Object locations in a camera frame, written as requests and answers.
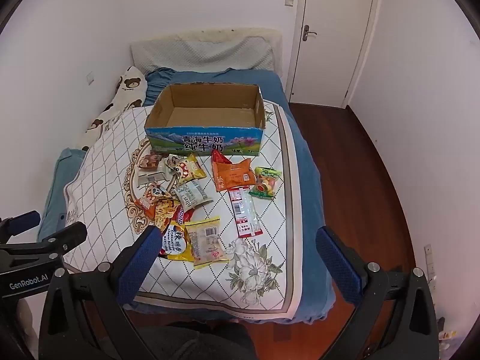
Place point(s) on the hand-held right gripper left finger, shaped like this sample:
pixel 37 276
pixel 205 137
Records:
pixel 140 264

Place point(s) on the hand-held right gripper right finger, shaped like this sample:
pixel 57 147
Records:
pixel 337 262

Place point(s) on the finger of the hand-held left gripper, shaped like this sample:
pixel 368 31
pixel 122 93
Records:
pixel 22 223
pixel 65 238

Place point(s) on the white and green snack packet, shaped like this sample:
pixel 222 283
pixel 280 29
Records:
pixel 193 195

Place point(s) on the brown and white snack packet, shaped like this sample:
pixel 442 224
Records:
pixel 150 168

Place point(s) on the blue printed cardboard box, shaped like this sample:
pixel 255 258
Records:
pixel 202 140

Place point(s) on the yellow and black snack packet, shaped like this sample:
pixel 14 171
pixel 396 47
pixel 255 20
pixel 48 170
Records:
pixel 176 245

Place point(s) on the yellow noodle snack packet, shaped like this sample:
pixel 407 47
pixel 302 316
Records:
pixel 167 212

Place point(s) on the orange pretzel snack packet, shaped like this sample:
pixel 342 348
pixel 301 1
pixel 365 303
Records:
pixel 150 198

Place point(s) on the small red snack packet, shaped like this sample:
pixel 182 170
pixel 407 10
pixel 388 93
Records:
pixel 185 215

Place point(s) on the clear yellow-edged snack packet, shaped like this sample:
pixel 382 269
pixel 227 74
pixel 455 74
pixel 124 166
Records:
pixel 208 242

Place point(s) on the white diamond pattern quilt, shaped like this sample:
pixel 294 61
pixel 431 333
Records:
pixel 108 180

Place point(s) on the small white cartoon snack packet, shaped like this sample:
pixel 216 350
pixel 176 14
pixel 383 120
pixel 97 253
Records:
pixel 171 165

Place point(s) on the yellow mushroom print snack packet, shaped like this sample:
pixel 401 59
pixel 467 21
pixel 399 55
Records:
pixel 189 170

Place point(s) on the green gummy candy packet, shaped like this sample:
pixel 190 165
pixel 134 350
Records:
pixel 266 183

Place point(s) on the red and white snack packet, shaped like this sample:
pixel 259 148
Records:
pixel 243 212

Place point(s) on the blue bed sheet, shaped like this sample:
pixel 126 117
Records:
pixel 303 157

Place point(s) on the large orange snack packet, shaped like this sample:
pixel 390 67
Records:
pixel 230 174

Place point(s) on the bear print pillow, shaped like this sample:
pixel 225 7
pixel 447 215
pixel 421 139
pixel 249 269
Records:
pixel 127 93

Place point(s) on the grey pillow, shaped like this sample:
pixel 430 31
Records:
pixel 202 54

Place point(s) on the white door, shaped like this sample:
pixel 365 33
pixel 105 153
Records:
pixel 333 37

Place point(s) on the white wall socket strip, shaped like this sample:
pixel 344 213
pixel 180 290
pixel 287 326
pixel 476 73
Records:
pixel 430 266

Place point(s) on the white wall socket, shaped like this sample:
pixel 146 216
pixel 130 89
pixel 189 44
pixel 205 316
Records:
pixel 90 78

